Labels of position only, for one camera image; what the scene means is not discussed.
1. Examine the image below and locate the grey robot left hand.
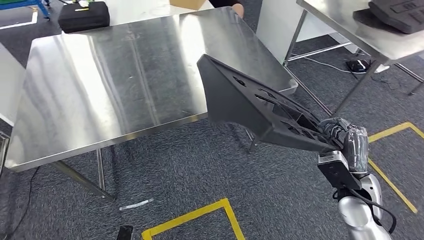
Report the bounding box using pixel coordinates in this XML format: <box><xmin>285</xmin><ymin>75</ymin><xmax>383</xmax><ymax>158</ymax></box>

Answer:
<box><xmin>115</xmin><ymin>224</ymin><xmax>135</xmax><ymax>240</ymax></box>

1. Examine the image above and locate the black zip case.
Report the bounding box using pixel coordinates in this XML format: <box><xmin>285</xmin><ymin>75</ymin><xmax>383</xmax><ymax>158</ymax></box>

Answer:
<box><xmin>57</xmin><ymin>1</ymin><xmax>111</xmax><ymax>35</ymax></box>

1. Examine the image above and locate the white floor cable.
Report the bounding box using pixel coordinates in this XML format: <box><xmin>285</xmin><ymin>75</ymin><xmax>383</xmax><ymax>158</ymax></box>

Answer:
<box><xmin>290</xmin><ymin>52</ymin><xmax>359</xmax><ymax>75</ymax></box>

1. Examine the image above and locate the black plastic panel part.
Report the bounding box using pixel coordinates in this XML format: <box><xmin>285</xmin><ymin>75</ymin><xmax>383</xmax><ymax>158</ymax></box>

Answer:
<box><xmin>196</xmin><ymin>53</ymin><xmax>338</xmax><ymax>154</ymax></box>

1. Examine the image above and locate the white floor strip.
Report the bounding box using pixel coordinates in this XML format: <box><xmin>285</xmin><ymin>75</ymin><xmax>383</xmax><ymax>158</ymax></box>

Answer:
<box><xmin>118</xmin><ymin>198</ymin><xmax>155</xmax><ymax>212</ymax></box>

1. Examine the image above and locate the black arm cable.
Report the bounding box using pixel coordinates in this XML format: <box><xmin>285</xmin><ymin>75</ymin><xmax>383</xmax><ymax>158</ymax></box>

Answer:
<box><xmin>332</xmin><ymin>187</ymin><xmax>398</xmax><ymax>235</ymax></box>

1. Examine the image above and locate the white floor tape marking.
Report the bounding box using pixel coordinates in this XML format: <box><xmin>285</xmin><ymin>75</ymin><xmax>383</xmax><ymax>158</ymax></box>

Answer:
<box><xmin>0</xmin><ymin>6</ymin><xmax>39</xmax><ymax>31</ymax></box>

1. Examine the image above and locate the yellow floor tape square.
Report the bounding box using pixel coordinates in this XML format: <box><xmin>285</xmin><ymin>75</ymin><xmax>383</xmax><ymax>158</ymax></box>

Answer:
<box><xmin>366</xmin><ymin>121</ymin><xmax>424</xmax><ymax>215</ymax></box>
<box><xmin>141</xmin><ymin>197</ymin><xmax>247</xmax><ymax>240</ymax></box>

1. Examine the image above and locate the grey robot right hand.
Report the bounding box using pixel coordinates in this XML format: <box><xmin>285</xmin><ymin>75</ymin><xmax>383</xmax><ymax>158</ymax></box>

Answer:
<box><xmin>316</xmin><ymin>116</ymin><xmax>370</xmax><ymax>175</ymax></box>

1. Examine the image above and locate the person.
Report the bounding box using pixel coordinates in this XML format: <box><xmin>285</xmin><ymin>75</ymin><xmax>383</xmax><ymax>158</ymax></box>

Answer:
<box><xmin>207</xmin><ymin>0</ymin><xmax>246</xmax><ymax>19</ymax></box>

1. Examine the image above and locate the black floor cable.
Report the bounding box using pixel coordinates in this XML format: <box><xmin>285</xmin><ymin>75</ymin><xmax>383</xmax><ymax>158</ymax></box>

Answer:
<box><xmin>4</xmin><ymin>165</ymin><xmax>41</xmax><ymax>240</ymax></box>

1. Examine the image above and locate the dark grey moulded part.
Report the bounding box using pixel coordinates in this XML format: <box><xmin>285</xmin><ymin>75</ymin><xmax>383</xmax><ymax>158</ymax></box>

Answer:
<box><xmin>367</xmin><ymin>0</ymin><xmax>424</xmax><ymax>35</ymax></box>

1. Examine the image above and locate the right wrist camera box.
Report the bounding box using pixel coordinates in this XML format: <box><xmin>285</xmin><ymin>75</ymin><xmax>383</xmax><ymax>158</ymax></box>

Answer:
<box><xmin>316</xmin><ymin>150</ymin><xmax>363</xmax><ymax>192</ymax></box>

